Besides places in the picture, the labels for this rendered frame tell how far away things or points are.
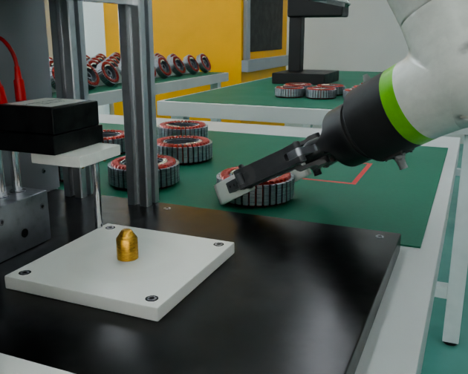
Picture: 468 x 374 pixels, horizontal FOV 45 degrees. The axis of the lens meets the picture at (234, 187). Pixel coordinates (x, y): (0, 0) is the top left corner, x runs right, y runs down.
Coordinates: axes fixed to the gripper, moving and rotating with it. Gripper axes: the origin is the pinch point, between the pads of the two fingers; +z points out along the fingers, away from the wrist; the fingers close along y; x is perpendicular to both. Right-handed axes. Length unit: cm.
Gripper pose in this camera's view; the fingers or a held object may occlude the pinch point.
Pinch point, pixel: (256, 182)
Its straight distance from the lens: 81.1
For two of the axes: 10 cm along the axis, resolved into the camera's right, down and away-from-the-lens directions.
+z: -6.0, 3.2, 7.3
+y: 7.2, -1.8, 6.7
